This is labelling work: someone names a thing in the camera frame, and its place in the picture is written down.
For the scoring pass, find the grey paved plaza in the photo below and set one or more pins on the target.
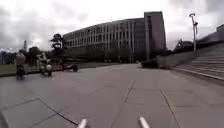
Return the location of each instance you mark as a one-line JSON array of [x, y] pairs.
[[110, 90]]

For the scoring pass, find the large grey curved building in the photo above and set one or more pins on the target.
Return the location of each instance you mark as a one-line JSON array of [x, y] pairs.
[[126, 35]]

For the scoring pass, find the dark bush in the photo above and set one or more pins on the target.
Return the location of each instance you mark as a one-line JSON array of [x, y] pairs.
[[149, 63]]

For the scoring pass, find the dark vehicle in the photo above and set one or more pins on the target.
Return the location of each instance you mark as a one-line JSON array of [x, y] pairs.
[[69, 66]]

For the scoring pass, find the dark pine tree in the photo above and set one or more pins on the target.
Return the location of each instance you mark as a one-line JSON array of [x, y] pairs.
[[57, 41]]

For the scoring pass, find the robot's own part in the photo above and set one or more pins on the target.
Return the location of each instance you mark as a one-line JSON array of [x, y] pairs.
[[144, 122], [82, 123]]

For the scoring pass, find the tall lamp pole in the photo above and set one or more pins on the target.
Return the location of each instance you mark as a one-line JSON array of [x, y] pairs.
[[194, 30]]

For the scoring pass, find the wide grey stone steps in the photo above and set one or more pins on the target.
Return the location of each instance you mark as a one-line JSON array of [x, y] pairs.
[[206, 61]]

